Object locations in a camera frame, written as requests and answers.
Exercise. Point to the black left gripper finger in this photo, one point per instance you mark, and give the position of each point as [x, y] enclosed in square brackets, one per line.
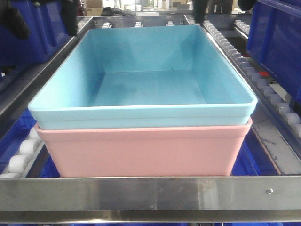
[12, 20]
[69, 16]

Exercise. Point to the stainless steel shelf rack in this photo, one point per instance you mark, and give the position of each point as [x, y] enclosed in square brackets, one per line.
[33, 200]

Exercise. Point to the blue shelf bin left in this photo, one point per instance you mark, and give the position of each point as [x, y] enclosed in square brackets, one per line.
[31, 31]

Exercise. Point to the white roller track far right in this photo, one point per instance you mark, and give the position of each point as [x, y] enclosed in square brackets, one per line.
[242, 27]

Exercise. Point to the blue shelf bin right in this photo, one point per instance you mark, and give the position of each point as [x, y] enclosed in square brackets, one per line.
[274, 42]

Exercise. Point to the pink plastic box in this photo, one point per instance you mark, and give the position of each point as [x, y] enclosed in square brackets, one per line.
[145, 152]

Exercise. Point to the cardboard box background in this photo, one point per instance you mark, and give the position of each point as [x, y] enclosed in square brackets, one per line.
[94, 7]

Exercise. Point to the white roller track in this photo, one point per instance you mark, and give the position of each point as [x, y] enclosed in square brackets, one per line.
[19, 164]
[242, 27]
[289, 117]

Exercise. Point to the light blue plastic box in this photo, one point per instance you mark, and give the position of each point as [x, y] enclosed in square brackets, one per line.
[162, 76]

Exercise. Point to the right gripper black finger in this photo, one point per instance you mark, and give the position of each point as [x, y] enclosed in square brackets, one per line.
[246, 5]
[199, 10]

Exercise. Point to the white roller track left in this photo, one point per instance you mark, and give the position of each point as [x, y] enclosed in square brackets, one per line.
[19, 164]

